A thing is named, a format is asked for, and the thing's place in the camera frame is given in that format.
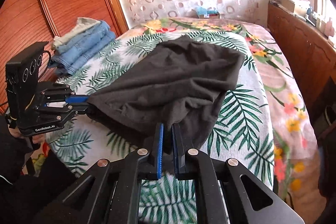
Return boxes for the palm leaf print bedsheet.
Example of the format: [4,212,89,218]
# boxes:
[45,29,275,224]

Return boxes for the cardboard box on cabinet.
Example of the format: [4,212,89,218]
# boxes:
[280,0,310,17]

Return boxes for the folded dark blue jeans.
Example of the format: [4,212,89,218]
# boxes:
[48,31,117,76]

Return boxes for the wooden sideboard cabinet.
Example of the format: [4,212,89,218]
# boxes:
[267,3,335,123]

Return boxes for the wooden louvered wardrobe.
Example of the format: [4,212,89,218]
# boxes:
[1,0,129,113]

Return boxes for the black shorts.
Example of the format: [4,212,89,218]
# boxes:
[87,36,245,147]

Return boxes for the floral pink blanket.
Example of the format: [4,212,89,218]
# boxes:
[121,18,326,223]

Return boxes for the folded grey-green pants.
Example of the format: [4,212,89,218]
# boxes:
[51,17,101,50]

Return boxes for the person's left hand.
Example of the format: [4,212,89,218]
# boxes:
[9,127,46,144]

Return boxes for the blue bag in box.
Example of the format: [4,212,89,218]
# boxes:
[195,7,220,19]

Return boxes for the folded light blue jeans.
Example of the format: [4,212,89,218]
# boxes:
[55,21,110,54]

